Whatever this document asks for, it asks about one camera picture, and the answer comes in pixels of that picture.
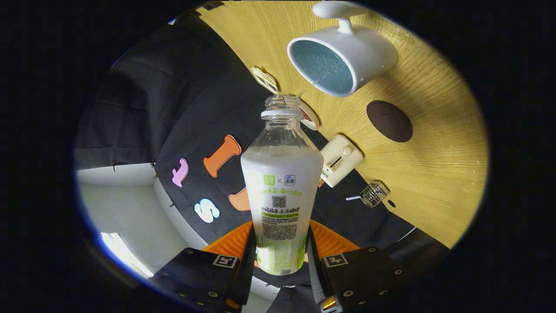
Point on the white cup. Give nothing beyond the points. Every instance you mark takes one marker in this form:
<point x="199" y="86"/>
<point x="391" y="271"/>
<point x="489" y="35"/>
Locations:
<point x="369" y="52"/>

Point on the dark brown round coaster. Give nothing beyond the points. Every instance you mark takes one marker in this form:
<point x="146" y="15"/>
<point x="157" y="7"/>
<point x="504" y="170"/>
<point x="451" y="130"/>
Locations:
<point x="389" y="121"/>

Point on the white label juice bottle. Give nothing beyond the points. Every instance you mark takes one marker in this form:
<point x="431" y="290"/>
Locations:
<point x="282" y="182"/>

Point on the white round plate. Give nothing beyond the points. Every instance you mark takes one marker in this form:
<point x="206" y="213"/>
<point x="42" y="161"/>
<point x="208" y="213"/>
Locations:
<point x="314" y="121"/>

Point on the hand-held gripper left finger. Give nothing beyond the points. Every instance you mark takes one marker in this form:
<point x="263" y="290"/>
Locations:
<point x="247" y="269"/>

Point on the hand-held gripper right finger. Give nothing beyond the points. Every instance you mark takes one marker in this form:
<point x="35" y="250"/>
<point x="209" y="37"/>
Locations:
<point x="316" y="278"/>

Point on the striped straw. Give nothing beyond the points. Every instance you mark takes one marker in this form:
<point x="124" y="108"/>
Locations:
<point x="352" y="198"/>

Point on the white divided condiment dish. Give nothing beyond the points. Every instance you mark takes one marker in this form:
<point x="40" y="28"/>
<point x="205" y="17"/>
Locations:
<point x="265" y="80"/>

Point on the wooden table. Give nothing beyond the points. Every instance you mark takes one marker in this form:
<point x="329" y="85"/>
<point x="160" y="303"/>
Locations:
<point x="434" y="174"/>

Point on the red-brown food pieces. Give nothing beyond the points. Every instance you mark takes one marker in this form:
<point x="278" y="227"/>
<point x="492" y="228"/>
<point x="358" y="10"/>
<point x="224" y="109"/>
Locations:
<point x="306" y="115"/>

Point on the cream toaster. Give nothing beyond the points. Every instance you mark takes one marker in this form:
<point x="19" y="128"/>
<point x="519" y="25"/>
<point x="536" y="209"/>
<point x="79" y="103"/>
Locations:
<point x="341" y="161"/>

